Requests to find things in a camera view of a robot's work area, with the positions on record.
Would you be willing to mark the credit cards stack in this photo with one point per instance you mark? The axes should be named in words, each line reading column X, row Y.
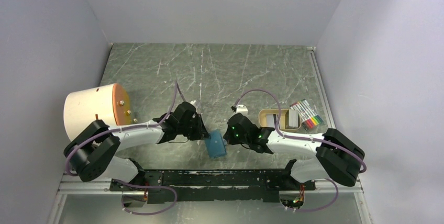
column 293, row 119

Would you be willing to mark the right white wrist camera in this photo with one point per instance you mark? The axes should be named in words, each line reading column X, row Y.
column 240, row 109

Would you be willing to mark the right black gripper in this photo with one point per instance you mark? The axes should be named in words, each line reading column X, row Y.
column 229, row 136

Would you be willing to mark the blue leather card holder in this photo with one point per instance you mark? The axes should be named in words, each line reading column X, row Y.
column 215, row 145

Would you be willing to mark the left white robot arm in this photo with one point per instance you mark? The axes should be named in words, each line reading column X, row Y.
column 92, row 154

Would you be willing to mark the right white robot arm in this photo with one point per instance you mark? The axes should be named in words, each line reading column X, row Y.
column 318, row 156

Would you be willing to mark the coloured marker pack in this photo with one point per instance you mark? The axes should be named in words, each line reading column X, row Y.
column 309, row 117

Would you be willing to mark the grey striped loose card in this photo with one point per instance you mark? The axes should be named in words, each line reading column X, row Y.
column 272, row 120

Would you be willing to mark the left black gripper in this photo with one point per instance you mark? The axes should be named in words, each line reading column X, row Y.
column 201, row 132

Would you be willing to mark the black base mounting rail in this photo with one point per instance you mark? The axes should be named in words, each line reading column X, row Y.
column 209, row 185

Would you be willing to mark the tan card tray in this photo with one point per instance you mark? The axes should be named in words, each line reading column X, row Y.
column 283, row 127

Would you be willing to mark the cream cylindrical container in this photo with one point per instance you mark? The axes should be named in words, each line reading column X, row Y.
column 109, row 103

